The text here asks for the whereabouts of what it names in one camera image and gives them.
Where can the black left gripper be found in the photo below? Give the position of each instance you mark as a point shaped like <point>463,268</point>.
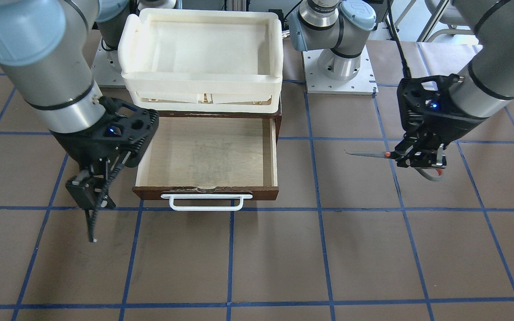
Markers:
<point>454,127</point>

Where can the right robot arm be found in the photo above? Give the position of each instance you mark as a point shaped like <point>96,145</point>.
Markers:
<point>41,51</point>

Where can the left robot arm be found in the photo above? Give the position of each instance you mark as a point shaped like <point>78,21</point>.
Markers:
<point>487,81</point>

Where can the brown wooden cabinet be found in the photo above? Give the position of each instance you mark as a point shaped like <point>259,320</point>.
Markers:
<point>273,110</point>

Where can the brown wooden drawer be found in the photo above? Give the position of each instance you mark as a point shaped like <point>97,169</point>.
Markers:
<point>210,163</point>

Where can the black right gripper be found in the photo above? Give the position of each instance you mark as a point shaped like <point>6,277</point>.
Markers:
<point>73,150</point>

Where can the white plastic tray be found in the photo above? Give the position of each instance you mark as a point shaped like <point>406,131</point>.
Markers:
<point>199,56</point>

